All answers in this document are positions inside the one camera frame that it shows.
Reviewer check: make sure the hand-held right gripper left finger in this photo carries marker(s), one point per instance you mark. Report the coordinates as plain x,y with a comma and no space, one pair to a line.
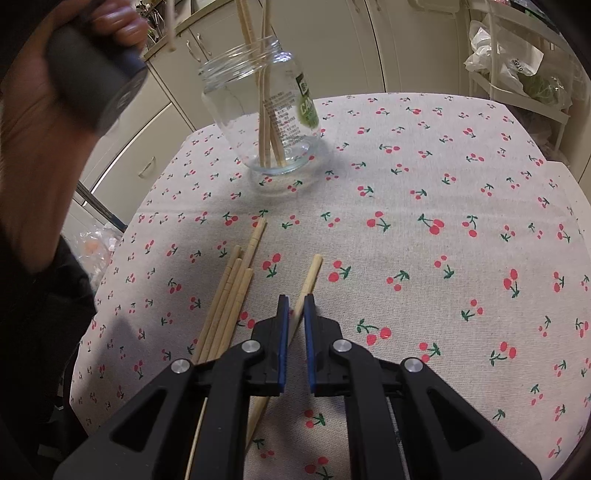
282,341

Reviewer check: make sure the white trolley cart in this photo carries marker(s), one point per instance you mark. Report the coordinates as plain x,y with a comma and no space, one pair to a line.
493,55

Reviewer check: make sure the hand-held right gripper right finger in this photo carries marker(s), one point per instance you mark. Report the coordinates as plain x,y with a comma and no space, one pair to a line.
309,341

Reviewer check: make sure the clear bag of bottles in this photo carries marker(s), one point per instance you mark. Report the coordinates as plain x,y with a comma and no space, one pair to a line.
92,249

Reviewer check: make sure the person's left forearm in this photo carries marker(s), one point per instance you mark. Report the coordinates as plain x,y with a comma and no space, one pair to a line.
37,300

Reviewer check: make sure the wall utensil rack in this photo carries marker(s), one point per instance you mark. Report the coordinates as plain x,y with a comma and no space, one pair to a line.
154,23

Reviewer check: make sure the clear glass jar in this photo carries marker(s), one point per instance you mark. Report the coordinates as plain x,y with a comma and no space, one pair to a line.
221,106

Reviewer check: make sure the bunch of wooden chopsticks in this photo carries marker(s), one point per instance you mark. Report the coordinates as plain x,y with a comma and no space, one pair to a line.
235,286

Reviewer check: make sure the cream cabinet with doors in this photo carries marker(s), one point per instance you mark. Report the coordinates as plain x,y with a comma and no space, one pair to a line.
369,46

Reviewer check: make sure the silver and blue pole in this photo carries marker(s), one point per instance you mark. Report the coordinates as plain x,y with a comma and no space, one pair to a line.
99,205

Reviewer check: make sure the white plastic bag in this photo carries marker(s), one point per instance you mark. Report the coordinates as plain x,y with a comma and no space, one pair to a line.
503,50

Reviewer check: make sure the cherry print tablecloth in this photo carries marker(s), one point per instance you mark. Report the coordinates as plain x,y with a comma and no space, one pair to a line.
415,277

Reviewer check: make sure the person's left hand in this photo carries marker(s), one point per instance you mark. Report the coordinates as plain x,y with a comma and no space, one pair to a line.
32,129

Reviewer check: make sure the bag of green vegetables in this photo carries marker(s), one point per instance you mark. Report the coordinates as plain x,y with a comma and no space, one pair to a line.
545,90

